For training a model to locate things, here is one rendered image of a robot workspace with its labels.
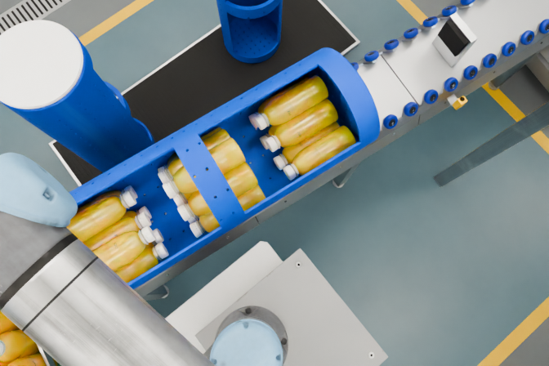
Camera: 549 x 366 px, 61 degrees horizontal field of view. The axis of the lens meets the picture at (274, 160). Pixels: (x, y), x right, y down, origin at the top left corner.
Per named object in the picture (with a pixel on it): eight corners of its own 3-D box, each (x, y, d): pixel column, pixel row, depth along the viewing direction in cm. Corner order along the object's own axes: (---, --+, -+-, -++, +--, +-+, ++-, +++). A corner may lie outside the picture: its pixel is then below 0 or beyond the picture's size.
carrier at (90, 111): (150, 181, 216) (159, 123, 223) (74, 114, 131) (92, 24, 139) (88, 176, 216) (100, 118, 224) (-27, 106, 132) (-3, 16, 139)
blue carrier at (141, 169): (371, 153, 136) (391, 113, 109) (98, 323, 123) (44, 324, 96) (316, 80, 144) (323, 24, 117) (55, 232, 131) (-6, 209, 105)
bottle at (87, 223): (64, 256, 112) (134, 215, 115) (46, 232, 110) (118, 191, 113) (69, 247, 119) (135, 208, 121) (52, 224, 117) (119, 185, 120)
